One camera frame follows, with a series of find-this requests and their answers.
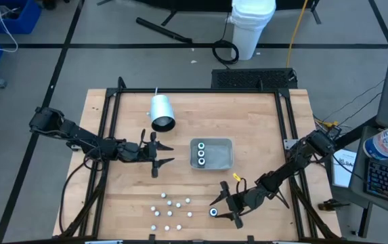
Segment white paper sheet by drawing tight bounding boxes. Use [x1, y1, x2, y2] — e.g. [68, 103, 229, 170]
[331, 148, 358, 188]

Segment thin black floor cable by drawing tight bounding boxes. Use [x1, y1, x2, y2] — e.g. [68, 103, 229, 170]
[322, 79, 385, 122]
[337, 93, 383, 127]

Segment grey desk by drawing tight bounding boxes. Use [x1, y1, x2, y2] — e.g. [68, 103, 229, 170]
[347, 125, 388, 213]

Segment coiled black cable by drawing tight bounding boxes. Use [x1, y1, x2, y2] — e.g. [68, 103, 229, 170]
[211, 13, 240, 66]

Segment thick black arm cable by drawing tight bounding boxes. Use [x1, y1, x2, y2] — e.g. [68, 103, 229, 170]
[59, 159, 91, 235]

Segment yellow cable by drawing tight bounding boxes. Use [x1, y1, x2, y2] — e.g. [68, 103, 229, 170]
[285, 0, 309, 68]

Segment large blue storage bin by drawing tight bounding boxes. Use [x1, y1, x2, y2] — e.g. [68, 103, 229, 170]
[0, 0, 42, 35]

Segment black diagonal bar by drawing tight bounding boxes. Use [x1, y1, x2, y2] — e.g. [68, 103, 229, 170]
[335, 115, 379, 152]

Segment white plastic bin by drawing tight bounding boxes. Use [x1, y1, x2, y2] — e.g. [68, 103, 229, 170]
[189, 137, 234, 171]

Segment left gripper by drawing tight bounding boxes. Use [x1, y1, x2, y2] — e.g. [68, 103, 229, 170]
[138, 131, 175, 179]

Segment white wipes canister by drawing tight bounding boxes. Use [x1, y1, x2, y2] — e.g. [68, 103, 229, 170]
[362, 119, 388, 161]

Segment black clamp tool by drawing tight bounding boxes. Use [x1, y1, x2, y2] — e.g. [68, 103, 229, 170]
[318, 199, 350, 211]

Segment black fabric room divider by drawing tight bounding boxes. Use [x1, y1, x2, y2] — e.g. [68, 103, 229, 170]
[97, 0, 323, 27]

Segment black aluminium table frame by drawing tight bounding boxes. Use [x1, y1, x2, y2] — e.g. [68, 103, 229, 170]
[53, 77, 342, 244]

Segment white trash can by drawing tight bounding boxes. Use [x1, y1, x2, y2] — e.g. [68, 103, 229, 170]
[226, 0, 278, 62]

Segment black perforated computer case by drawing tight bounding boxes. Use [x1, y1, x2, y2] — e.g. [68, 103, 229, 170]
[210, 67, 299, 91]

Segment white cup lying sideways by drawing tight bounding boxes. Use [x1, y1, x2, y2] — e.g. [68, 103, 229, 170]
[147, 87, 177, 133]

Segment black rod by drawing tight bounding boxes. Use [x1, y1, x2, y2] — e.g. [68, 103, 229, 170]
[135, 16, 194, 44]

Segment yellow cable connector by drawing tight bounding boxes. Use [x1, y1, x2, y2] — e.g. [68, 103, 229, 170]
[315, 117, 339, 129]

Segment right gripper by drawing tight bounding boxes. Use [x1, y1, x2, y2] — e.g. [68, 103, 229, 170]
[210, 182, 254, 230]

